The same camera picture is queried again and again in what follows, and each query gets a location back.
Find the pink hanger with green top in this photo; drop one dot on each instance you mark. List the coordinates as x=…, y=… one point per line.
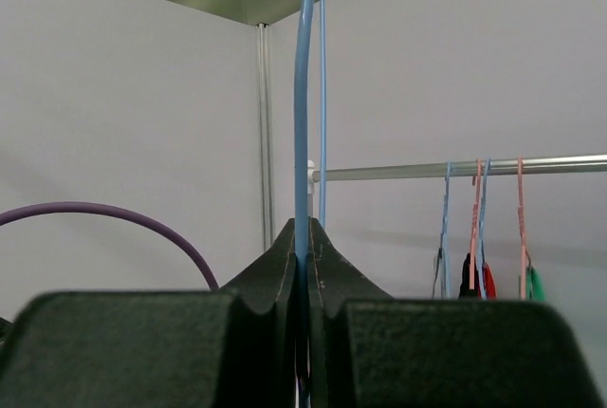
x=522, y=231

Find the blue hanger on rack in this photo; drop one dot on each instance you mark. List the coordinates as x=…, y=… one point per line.
x=444, y=260

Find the red tank top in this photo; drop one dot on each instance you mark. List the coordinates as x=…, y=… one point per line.
x=489, y=283

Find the pink hanger with red top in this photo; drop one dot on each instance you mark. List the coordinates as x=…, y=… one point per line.
x=476, y=182

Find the metal clothes rack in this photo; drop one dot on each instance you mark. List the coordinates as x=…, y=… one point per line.
x=497, y=167

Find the green tank top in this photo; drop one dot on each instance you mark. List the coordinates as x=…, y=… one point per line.
x=534, y=289

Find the blue hanger with red top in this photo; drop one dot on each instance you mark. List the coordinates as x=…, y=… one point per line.
x=481, y=257

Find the light blue wire hanger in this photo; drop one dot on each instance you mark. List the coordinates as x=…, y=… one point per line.
x=301, y=182

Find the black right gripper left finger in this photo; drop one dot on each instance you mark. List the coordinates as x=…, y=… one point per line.
x=233, y=347

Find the black tank top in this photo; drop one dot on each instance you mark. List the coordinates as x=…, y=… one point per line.
x=465, y=289

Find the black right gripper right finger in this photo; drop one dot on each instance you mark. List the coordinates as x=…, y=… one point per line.
x=369, y=349

